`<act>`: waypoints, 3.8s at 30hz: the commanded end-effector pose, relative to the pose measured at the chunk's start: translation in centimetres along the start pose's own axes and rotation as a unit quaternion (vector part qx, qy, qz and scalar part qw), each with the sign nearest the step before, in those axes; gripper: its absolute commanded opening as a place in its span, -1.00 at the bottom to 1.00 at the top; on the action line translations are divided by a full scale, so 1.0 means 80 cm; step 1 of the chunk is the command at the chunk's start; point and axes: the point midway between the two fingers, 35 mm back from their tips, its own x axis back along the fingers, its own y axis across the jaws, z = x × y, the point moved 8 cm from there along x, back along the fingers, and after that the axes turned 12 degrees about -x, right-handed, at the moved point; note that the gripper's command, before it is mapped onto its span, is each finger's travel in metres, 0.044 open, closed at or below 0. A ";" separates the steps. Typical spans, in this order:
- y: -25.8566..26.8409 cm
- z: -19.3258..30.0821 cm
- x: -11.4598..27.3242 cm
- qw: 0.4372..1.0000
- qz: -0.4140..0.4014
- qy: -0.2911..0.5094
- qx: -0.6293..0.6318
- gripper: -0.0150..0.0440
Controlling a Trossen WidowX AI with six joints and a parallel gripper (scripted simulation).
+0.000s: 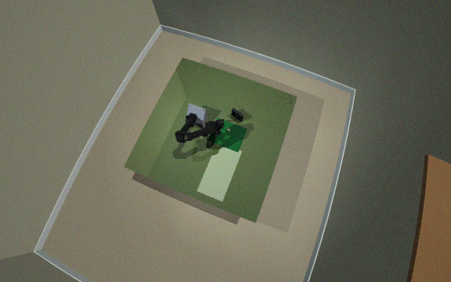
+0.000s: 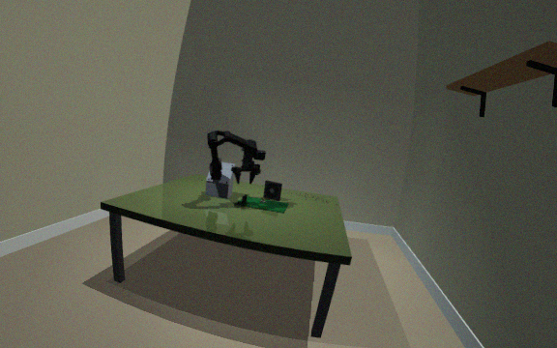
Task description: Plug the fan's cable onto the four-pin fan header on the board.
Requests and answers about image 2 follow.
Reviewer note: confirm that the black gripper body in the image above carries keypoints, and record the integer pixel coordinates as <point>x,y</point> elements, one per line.
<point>238,169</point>

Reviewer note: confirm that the green circuit board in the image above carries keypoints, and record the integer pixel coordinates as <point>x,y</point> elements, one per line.
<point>263,204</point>

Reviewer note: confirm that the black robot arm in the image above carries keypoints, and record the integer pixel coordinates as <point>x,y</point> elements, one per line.
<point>248,146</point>

